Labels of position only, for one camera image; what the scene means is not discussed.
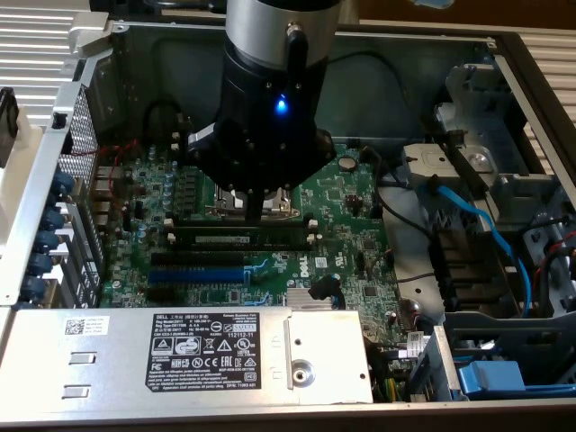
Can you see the open grey PC case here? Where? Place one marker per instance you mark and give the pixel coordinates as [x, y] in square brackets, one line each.
[360, 103]

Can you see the short black expansion slot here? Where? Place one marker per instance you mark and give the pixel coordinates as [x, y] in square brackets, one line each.
[160, 294]

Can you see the CPU socket metal frame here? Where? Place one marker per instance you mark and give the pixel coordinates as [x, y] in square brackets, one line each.
[281, 204]

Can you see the grey metal bracket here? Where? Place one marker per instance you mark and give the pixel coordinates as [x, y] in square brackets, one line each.
[432, 162]

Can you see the RAM slot black latches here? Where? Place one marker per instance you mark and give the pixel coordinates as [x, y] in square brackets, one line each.
[202, 222]

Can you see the blue expansion slot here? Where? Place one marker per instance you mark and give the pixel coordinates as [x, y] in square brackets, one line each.
[198, 276]

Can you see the blue card retention latch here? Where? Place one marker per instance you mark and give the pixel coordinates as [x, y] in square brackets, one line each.
[54, 220]

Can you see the tall silver port block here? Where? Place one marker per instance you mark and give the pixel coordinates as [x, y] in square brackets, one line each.
[103, 175]
[102, 193]

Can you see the silver finned heatsink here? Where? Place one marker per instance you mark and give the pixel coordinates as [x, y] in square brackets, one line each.
[310, 299]

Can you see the RAM stick with white label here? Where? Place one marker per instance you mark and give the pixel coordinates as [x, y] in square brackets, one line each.
[279, 234]

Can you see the blue plastic tab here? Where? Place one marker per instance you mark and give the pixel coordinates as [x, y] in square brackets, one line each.
[490, 378]

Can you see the silver power supply unit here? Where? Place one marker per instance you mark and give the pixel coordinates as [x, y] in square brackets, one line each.
[112, 373]

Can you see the round coin battery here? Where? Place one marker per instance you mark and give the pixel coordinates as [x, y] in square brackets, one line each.
[346, 162]

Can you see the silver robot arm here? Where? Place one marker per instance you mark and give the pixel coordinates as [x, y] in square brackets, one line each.
[252, 27]

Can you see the aluminium corner block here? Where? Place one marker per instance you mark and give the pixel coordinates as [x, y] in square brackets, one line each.
[87, 29]

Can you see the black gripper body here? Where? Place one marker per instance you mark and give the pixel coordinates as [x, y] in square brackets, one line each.
[270, 117]

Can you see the silver disk bay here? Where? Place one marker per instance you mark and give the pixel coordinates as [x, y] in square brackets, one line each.
[472, 99]

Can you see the green motherboard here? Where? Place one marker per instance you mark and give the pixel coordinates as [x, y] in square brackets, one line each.
[342, 216]

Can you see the silver USB port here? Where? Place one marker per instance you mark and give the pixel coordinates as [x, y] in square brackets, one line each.
[102, 219]
[102, 208]

